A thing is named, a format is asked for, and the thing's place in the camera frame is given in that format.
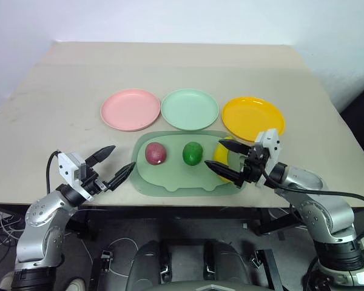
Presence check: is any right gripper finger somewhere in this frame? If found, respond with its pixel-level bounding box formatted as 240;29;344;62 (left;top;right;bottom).
218;139;250;156
204;161;244;188

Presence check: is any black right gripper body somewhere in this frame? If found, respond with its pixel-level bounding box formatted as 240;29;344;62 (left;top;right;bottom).
240;144;271;186

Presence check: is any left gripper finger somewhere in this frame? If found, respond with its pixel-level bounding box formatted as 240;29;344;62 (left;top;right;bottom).
106;161;137;192
84;145;116;167

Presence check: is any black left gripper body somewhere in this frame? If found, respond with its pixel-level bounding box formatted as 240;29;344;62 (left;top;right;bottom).
78;166;110;195

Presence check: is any yellow fruit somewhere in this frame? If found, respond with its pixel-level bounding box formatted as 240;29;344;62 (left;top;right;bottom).
213;136;241;184

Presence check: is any yellow round plate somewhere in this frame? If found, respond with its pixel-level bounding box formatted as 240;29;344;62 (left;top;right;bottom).
221;96;286;142

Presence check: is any green fruit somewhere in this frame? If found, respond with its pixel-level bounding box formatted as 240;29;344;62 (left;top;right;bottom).
182;141;204;167

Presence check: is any red fruit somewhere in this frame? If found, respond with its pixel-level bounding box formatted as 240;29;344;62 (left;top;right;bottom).
145;142;167;166

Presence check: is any pink round plate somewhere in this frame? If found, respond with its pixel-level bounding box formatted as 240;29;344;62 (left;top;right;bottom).
100;89;161;132

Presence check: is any light green round plate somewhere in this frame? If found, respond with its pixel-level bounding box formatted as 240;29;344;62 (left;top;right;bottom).
161;88;220;131

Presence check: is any green plastic tray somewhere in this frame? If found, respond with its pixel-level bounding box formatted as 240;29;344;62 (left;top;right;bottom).
130;130;252;197

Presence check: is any dark grey rounded housing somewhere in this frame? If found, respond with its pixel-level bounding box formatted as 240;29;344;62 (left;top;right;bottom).
126;239;261;291

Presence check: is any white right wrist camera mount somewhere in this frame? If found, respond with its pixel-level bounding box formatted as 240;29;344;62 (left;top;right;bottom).
254;128;281;187

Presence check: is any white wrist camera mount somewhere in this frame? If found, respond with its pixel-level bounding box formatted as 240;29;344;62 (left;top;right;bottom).
58;152;95;201
254;128;281;187

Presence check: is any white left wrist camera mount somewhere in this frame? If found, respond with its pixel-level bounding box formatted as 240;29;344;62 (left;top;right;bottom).
58;152;95;201

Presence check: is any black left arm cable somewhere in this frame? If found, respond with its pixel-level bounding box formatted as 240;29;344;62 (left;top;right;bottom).
46;150;63;195

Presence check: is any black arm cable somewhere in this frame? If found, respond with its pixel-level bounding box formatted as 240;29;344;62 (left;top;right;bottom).
46;150;63;195
260;168;364;243

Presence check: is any black table frame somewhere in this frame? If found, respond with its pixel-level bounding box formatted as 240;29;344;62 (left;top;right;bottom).
65;206;307;242

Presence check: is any white floor cable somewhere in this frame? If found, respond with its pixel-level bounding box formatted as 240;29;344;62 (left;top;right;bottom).
78;235;140;278

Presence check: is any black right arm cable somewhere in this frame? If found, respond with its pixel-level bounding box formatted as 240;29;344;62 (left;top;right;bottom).
260;168;364;243

